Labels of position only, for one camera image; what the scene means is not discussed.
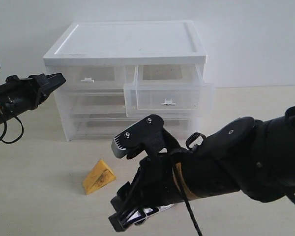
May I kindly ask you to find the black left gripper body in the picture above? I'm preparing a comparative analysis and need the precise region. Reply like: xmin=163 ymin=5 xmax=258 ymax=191
xmin=0 ymin=75 xmax=43 ymax=116

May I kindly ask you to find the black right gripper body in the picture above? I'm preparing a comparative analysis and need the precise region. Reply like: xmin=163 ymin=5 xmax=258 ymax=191
xmin=131 ymin=147 xmax=189 ymax=208

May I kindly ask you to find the white blue pill bottle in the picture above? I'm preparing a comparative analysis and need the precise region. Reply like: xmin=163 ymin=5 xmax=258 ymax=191
xmin=135 ymin=204 xmax=174 ymax=220

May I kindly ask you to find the yellow wedge block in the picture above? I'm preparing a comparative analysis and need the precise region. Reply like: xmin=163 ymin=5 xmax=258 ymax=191
xmin=82 ymin=159 xmax=117 ymax=195

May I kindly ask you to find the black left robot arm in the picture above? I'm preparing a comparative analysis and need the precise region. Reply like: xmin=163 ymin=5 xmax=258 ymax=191
xmin=0 ymin=73 xmax=66 ymax=124

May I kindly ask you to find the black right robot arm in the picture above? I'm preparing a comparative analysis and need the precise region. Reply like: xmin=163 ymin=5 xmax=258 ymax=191
xmin=109 ymin=106 xmax=295 ymax=232

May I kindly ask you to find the white plastic drawer cabinet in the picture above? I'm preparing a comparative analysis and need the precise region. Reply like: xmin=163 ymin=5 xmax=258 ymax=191
xmin=43 ymin=21 xmax=207 ymax=141

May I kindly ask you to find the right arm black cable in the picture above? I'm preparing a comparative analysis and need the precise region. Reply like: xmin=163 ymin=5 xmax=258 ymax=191
xmin=169 ymin=152 xmax=204 ymax=236

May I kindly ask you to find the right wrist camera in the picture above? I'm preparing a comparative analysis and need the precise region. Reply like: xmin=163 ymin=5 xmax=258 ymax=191
xmin=111 ymin=114 xmax=164 ymax=159

